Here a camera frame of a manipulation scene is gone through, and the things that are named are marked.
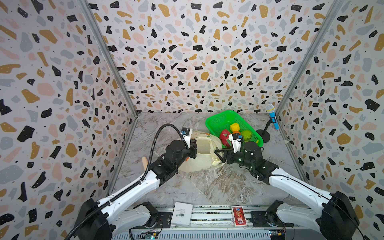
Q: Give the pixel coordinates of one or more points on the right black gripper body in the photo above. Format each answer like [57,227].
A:
[229,154]

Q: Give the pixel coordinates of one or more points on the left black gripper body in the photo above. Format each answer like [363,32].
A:
[188,152]

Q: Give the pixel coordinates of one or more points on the cream plastic bag orange print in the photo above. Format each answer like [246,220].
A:
[206,158]

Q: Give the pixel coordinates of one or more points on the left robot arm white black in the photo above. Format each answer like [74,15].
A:
[110,216]

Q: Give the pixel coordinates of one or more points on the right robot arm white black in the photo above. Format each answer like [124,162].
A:
[330,214]

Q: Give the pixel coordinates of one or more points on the light green toy apple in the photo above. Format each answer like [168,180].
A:
[247,135]

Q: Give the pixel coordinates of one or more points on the red dragon fruit toy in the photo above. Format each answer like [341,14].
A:
[224,137]

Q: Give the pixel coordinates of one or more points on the black microphone stand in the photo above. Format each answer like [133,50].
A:
[264,133]

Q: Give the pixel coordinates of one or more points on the yellow toy fruit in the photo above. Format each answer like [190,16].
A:
[235,127]

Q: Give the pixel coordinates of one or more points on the wooden rolling pin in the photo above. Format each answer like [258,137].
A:
[145,163]

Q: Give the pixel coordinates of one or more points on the blue toy microphone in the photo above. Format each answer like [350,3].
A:
[270,109]

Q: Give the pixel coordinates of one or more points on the red card pack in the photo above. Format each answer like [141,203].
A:
[239,216]

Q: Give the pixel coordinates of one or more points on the white cardboard box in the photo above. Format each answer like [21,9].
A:
[182,214]

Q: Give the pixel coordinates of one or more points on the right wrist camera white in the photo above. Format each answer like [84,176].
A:
[236,140]

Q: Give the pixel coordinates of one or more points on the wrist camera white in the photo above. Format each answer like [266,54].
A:
[236,140]
[187,134]

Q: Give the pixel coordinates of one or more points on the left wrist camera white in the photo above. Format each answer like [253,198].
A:
[187,134]

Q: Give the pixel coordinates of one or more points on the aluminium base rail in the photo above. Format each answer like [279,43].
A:
[215,218]

